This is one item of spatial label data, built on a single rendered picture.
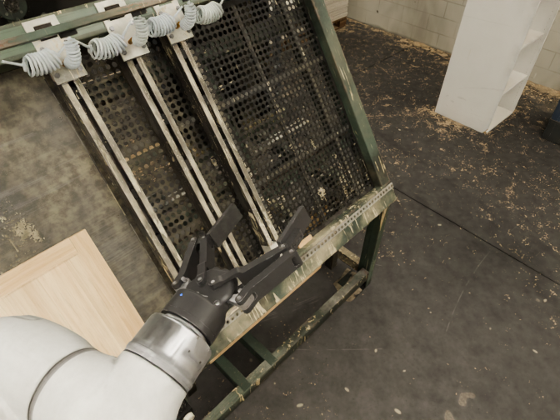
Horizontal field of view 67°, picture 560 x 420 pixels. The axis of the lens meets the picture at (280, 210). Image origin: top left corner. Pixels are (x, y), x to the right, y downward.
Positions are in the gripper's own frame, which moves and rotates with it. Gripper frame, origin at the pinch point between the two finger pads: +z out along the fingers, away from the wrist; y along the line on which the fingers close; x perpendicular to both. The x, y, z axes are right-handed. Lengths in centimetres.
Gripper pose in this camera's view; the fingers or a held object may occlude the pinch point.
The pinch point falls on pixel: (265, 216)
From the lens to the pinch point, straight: 63.3
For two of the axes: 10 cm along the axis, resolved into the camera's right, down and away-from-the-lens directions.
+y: 7.8, 0.4, -6.2
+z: 4.7, -6.9, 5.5
